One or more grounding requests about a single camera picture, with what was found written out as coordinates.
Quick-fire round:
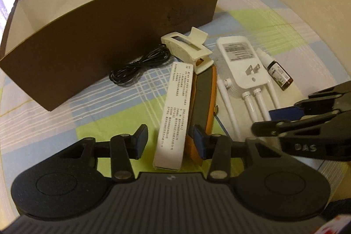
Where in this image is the white text-printed box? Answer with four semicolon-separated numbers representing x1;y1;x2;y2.
153;62;193;171

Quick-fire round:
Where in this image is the small brown dropper bottle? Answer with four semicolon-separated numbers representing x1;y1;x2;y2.
256;48;293;91

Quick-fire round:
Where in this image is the white wifi router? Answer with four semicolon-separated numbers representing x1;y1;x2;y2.
214;36;281;141

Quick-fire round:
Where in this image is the cream hair claw clip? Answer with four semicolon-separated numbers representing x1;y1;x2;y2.
161;27;214;75

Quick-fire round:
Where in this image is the checked bed sheet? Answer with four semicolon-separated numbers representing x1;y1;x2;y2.
1;0;350;200

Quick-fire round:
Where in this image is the brown cardboard storage box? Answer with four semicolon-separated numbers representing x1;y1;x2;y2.
1;0;217;111

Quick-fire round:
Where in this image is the black coiled cable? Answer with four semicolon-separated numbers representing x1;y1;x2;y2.
109;45;172;86

